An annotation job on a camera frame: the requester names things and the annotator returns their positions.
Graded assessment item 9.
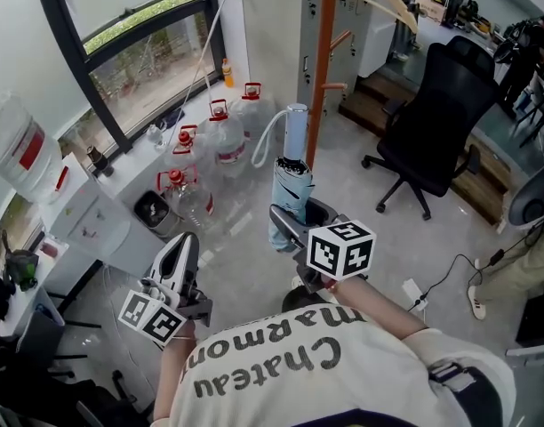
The black power cable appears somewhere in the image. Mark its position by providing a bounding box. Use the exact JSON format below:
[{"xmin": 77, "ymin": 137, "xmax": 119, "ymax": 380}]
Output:
[{"xmin": 419, "ymin": 247, "xmax": 508, "ymax": 302}]

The black framed window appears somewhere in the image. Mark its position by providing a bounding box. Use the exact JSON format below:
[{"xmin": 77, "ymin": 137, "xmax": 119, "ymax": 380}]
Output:
[{"xmin": 33, "ymin": 0, "xmax": 225, "ymax": 156}]

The cardboard box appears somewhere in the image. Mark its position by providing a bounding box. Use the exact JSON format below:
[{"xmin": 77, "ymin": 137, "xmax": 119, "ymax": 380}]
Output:
[{"xmin": 414, "ymin": 0, "xmax": 450, "ymax": 25}]

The wooden step platform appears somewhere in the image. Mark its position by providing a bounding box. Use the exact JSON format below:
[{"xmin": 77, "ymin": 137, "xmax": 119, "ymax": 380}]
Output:
[{"xmin": 337, "ymin": 68, "xmax": 515, "ymax": 227}]

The white box machine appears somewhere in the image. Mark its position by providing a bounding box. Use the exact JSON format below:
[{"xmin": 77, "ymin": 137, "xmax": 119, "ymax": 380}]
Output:
[{"xmin": 356, "ymin": 0, "xmax": 418, "ymax": 79}]

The black mesh office chair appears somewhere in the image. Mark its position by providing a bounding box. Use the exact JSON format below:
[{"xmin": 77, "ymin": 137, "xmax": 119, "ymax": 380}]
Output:
[{"xmin": 360, "ymin": 35, "xmax": 503, "ymax": 222}]

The grey metal locker cabinet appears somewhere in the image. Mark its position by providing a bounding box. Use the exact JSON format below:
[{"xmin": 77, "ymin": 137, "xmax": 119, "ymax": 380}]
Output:
[{"xmin": 298, "ymin": 0, "xmax": 373, "ymax": 120}]

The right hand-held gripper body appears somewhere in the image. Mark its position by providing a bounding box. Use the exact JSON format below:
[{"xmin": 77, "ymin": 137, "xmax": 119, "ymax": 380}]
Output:
[{"xmin": 291, "ymin": 213, "xmax": 378, "ymax": 295}]

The person's left forearm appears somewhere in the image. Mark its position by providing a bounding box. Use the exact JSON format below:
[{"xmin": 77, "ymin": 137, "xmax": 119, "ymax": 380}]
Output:
[{"xmin": 153, "ymin": 319, "xmax": 199, "ymax": 423}]

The black and green tool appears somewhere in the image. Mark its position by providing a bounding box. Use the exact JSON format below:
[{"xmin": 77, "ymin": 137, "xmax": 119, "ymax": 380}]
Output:
[{"xmin": 3, "ymin": 247, "xmax": 41, "ymax": 292}]

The black shoulder strap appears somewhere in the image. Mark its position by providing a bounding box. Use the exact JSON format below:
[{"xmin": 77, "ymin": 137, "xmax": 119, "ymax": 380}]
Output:
[{"xmin": 428, "ymin": 359, "xmax": 505, "ymax": 427}]

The person's right forearm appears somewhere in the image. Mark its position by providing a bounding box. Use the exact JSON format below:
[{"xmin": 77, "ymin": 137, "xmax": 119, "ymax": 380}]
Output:
[{"xmin": 328, "ymin": 277, "xmax": 429, "ymax": 342}]

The black standing fan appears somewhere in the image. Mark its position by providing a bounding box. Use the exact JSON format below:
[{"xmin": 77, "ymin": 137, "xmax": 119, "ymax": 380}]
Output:
[{"xmin": 443, "ymin": 0, "xmax": 468, "ymax": 28}]

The white water dispenser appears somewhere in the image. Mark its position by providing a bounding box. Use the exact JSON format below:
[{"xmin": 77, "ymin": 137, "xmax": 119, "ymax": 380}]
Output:
[{"xmin": 48, "ymin": 152, "xmax": 132, "ymax": 259}]

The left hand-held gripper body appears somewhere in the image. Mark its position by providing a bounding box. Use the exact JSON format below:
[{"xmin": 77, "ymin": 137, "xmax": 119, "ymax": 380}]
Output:
[{"xmin": 117, "ymin": 277, "xmax": 214, "ymax": 345}]

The orange wooden coat stand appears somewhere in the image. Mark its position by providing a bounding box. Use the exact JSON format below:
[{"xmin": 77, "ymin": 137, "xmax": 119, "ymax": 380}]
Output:
[{"xmin": 293, "ymin": 0, "xmax": 351, "ymax": 171}]

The light blue umbrella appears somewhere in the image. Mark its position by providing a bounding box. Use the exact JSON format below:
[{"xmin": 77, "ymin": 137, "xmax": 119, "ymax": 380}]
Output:
[{"xmin": 251, "ymin": 103, "xmax": 316, "ymax": 254}]

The grey metal trash bin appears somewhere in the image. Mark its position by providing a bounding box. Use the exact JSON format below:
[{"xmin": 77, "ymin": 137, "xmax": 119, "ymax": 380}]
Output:
[{"xmin": 132, "ymin": 189, "xmax": 180, "ymax": 238}]

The clear water jug pink label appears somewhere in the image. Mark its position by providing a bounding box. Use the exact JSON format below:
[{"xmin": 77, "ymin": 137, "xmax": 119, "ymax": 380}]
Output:
[{"xmin": 206, "ymin": 99, "xmax": 247, "ymax": 170}]

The clear water jug red cap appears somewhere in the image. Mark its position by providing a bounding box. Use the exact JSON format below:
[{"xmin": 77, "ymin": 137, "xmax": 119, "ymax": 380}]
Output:
[
  {"xmin": 171, "ymin": 124, "xmax": 216, "ymax": 187},
  {"xmin": 238, "ymin": 82, "xmax": 276, "ymax": 152},
  {"xmin": 155, "ymin": 164, "xmax": 216, "ymax": 230}
]

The person's black shoe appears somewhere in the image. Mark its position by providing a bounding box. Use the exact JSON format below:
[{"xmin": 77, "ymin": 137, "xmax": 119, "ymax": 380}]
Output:
[{"xmin": 280, "ymin": 287, "xmax": 332, "ymax": 316}]

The grey round device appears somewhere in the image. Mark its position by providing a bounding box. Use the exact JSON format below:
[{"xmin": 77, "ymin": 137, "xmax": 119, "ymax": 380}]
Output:
[{"xmin": 508, "ymin": 164, "xmax": 544, "ymax": 227}]

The person's white printed shirt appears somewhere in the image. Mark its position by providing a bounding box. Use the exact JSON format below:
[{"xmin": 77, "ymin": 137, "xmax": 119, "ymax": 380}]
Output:
[{"xmin": 168, "ymin": 302, "xmax": 518, "ymax": 427}]

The black swivel chair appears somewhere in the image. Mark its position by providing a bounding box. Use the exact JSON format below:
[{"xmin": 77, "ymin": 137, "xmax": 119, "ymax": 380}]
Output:
[{"xmin": 0, "ymin": 326, "xmax": 140, "ymax": 427}]

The white hanging cord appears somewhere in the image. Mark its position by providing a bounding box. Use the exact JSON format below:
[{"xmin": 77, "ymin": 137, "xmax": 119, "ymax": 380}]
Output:
[{"xmin": 164, "ymin": 0, "xmax": 238, "ymax": 147}]

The white power strip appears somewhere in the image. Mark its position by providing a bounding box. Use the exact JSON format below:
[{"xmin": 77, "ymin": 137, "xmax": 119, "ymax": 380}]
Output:
[{"xmin": 401, "ymin": 277, "xmax": 429, "ymax": 314}]

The large dispenser water bottle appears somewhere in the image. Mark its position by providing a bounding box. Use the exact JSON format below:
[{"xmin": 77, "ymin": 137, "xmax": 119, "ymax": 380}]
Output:
[{"xmin": 0, "ymin": 90, "xmax": 65, "ymax": 205}]

